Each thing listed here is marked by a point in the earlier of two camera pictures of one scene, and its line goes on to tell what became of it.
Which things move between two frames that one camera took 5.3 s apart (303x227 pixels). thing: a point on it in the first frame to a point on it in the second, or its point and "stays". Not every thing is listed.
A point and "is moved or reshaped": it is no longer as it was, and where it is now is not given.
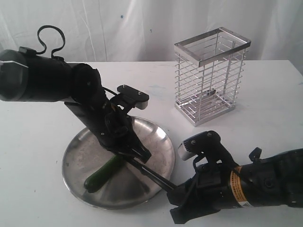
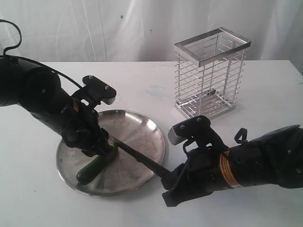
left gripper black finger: x=137 y=148 to x=102 y=146
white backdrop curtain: x=145 y=31 stays
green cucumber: x=96 y=180 to x=92 y=169
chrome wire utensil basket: x=209 y=71 stays
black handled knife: x=152 y=173 is moved or reshaped
